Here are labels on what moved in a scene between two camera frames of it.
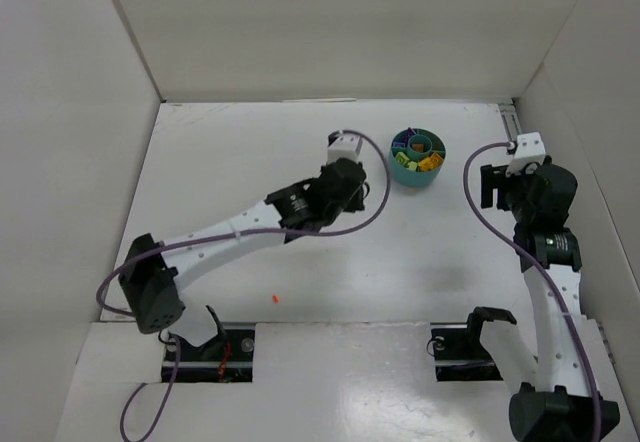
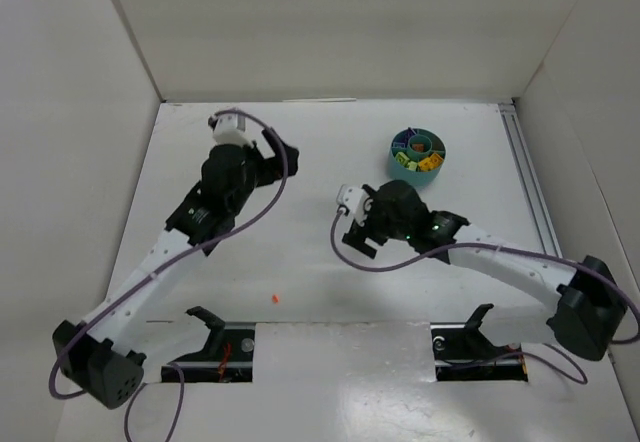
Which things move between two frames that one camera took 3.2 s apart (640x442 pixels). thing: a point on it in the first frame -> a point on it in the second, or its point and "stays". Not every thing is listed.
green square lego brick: [402, 158] stays
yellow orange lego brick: [431, 163] stays
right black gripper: [493, 187] -> [363, 232]
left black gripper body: [356, 197] -> [273, 160]
